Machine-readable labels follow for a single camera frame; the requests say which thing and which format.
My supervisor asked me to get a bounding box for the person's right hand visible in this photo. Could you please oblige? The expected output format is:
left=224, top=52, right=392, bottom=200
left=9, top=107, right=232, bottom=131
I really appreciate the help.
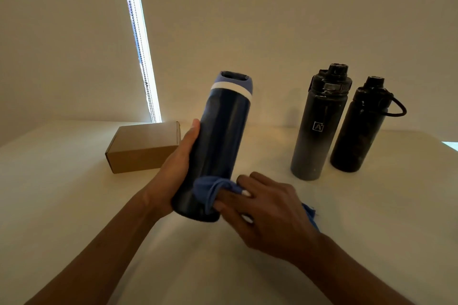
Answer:
left=213, top=172, right=323, bottom=266

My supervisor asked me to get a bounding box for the person's left hand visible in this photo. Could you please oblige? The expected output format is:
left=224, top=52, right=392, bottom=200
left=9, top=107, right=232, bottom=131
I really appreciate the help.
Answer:
left=143, top=118, right=201, bottom=220

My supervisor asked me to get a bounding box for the blue cloth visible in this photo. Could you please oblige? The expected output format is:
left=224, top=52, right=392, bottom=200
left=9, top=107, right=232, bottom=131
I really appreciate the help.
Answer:
left=192, top=176, right=320, bottom=232

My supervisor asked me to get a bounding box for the brown paper box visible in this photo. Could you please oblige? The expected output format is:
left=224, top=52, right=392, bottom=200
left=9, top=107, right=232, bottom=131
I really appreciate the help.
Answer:
left=105, top=121, right=182, bottom=174

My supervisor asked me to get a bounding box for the navy bottle with blue lid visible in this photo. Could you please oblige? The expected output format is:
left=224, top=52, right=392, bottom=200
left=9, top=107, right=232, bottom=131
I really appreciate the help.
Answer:
left=171, top=71, right=254, bottom=223

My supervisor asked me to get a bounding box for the black grey gradient bottle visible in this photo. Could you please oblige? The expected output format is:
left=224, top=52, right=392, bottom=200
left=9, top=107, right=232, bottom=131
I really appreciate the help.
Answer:
left=290, top=63, right=353, bottom=182

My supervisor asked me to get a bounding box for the black bottle with loop handle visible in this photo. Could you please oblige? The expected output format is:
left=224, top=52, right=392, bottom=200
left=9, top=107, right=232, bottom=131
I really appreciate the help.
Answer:
left=329, top=76, right=407, bottom=173

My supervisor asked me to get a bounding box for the person's right forearm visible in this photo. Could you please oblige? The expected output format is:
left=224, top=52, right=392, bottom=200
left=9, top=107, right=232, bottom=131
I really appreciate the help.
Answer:
left=291, top=235, right=416, bottom=305

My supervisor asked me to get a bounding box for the person's left forearm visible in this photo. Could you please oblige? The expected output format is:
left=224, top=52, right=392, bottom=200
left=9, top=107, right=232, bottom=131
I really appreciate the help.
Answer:
left=25, top=190, right=160, bottom=305

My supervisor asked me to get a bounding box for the beaded blind chain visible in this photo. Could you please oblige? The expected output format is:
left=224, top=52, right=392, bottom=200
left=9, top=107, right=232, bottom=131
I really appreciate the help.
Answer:
left=119, top=0, right=159, bottom=122

